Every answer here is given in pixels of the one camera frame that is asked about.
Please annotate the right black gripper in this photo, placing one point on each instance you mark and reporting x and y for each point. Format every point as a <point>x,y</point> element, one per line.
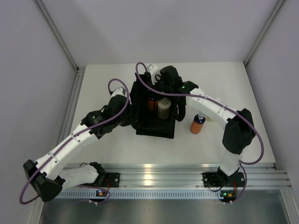
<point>160,80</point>

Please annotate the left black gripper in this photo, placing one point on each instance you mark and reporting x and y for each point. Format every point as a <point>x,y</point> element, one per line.
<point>131,117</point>

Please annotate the aluminium mounting rail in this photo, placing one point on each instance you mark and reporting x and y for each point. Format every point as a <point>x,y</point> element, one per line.
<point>190,176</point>

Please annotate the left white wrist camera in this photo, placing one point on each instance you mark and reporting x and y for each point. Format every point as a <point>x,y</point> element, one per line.
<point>118,91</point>

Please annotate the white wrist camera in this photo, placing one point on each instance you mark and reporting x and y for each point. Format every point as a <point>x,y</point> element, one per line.
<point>152,75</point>
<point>118,91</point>

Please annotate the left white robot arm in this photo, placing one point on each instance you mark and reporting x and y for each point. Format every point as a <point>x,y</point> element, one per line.
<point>47,175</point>

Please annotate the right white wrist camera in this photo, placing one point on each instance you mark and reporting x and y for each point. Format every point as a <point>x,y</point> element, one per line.
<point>152,75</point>

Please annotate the orange pump bottle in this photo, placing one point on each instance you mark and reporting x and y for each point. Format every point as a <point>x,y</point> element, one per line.
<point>152,104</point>
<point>198,122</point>

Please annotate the beige wide-cap bottle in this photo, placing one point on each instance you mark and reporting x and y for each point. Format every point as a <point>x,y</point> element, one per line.
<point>163,109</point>

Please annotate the black canvas bag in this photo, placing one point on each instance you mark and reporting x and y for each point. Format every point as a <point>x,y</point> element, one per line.
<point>147,122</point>

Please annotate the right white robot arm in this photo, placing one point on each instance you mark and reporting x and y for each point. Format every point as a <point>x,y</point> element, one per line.
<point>238,126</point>

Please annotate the white slotted cable duct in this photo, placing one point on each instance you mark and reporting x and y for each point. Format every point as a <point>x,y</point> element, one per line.
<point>139,194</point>

